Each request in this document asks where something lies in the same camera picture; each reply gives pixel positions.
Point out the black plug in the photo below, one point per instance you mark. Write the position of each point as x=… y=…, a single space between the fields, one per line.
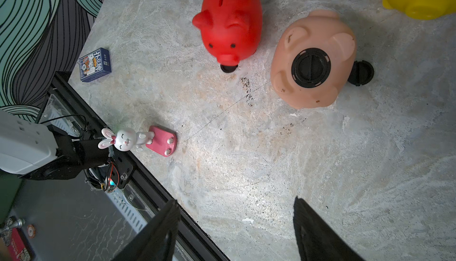
x=311 y=68
x=228 y=69
x=361 y=74

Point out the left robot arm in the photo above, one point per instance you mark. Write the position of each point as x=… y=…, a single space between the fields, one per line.
x=41 y=151

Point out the red piggy bank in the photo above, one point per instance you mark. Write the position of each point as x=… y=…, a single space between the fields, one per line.
x=230 y=29

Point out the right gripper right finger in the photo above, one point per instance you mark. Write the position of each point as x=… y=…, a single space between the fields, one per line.
x=316 y=240

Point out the white bunny on pink base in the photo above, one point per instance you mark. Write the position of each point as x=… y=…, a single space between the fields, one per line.
x=156 y=139

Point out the white vented strip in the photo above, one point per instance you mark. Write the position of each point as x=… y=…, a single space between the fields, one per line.
x=130 y=204

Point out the peach piggy bank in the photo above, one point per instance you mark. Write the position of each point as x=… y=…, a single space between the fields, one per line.
x=324 y=30

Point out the small blue card box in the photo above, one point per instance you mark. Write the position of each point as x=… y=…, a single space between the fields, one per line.
x=94 y=65

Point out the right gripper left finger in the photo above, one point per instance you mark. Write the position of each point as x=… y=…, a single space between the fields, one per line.
x=156 y=241

